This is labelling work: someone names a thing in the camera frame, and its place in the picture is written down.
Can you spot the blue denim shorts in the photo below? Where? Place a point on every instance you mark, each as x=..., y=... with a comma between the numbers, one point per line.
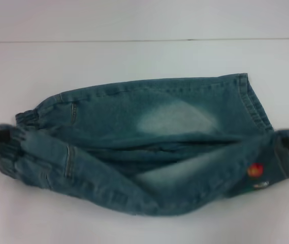
x=134, y=152

